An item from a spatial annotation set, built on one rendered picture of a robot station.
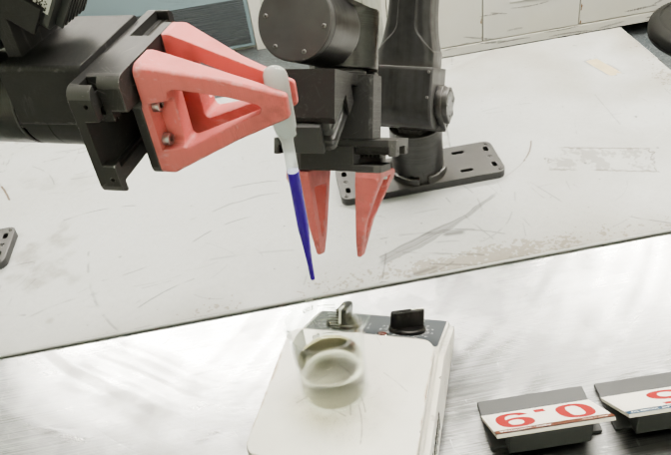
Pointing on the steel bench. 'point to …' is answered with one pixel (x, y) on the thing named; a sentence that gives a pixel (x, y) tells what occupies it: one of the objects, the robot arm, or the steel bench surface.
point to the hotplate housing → (437, 393)
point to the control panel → (406, 335)
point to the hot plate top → (286, 409)
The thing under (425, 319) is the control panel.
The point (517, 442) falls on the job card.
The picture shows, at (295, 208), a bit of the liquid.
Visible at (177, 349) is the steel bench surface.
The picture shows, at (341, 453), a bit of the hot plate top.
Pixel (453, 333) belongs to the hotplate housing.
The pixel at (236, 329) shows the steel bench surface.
